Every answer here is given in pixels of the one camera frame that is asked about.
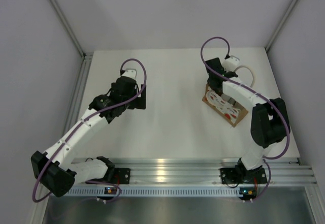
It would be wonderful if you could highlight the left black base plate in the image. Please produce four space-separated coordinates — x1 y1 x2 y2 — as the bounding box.
110 168 131 185

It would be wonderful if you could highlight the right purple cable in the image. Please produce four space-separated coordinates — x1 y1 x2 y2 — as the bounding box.
200 36 291 199

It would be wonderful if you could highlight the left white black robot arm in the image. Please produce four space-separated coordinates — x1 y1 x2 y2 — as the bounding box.
31 76 146 197

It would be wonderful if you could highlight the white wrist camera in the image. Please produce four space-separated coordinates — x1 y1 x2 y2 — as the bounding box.
121 69 137 80
222 56 240 72

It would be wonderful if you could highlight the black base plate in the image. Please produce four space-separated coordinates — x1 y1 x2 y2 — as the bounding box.
220 167 268 185
110 168 131 185

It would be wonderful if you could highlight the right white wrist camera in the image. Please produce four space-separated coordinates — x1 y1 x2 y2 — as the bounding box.
222 56 240 72

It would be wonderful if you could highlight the left aluminium frame post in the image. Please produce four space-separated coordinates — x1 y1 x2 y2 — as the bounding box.
38 0 93 62

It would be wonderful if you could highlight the slotted cable duct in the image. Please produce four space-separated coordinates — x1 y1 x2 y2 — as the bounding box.
66 185 246 198

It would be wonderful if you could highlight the jute watermelon canvas bag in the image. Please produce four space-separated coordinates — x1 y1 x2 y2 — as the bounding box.
202 69 248 127

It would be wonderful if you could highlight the aluminium frame post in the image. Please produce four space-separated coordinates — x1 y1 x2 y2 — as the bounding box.
38 0 93 62
265 0 300 53

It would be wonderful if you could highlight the aluminium mounting rail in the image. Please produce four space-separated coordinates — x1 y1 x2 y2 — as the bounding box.
110 158 317 187

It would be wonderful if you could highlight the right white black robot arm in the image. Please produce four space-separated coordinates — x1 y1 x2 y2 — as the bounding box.
204 58 290 184

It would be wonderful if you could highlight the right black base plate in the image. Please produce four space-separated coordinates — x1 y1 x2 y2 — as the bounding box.
220 167 268 185

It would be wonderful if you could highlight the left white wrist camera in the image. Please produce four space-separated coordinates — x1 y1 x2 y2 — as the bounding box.
121 69 137 80

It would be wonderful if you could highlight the right aluminium frame post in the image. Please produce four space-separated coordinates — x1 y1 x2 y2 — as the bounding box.
265 0 300 53

